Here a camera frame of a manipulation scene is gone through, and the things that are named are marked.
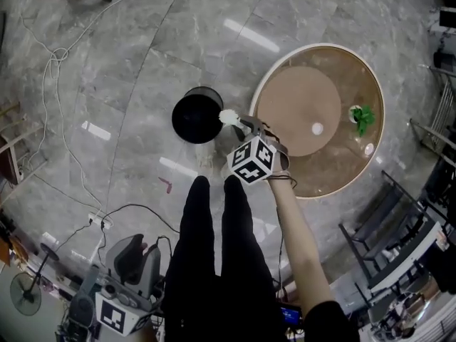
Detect white power strip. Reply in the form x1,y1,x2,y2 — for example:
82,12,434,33
88,211,115,228

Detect person's black trousers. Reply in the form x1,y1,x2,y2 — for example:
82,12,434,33
162,175,286,342

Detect wooden frame chair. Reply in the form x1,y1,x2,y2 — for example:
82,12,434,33
0,100,49,189

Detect small green potted plant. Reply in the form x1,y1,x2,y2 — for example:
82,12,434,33
348,104,377,137

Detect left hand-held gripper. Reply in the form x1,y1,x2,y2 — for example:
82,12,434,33
94,234,162,336

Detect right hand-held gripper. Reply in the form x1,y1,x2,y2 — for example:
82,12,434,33
227,116,291,185

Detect person's black sleeve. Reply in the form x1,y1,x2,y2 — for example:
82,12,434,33
301,299,361,342

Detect round glass-top table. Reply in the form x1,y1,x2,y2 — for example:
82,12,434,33
249,43,386,200

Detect black metal chair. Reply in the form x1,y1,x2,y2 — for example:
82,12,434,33
338,170,445,301

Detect black trash bin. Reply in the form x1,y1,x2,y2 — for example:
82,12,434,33
171,85,224,145

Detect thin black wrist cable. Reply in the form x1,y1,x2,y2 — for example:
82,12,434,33
267,175,299,189

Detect black floor cable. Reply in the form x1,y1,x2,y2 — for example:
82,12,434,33
100,204,181,235

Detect small blue-lit screen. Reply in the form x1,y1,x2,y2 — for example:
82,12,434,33
279,306,304,330

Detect grey metal rack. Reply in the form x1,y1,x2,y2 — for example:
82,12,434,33
408,65,456,158

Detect long white cable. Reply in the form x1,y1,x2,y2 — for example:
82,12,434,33
19,0,156,221

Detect person's left white shoe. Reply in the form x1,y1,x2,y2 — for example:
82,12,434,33
195,143,216,171

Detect person's right forearm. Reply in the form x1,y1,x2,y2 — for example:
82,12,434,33
266,171,340,317

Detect black standing fan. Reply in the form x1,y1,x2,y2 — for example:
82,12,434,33
9,242,61,317

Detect white paper trash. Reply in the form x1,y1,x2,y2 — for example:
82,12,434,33
218,108,239,126

